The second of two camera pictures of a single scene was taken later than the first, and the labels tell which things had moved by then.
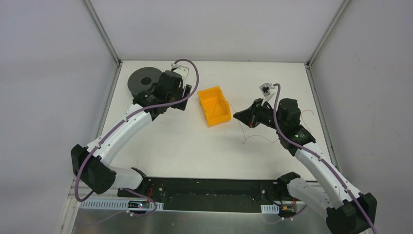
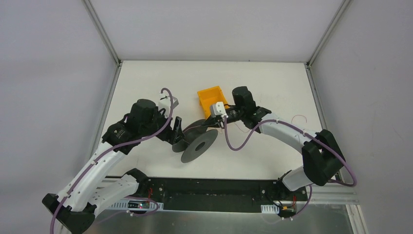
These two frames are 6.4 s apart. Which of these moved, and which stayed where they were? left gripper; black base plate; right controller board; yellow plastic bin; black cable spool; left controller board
Moved: black cable spool; left gripper
Stayed: left controller board; yellow plastic bin; black base plate; right controller board
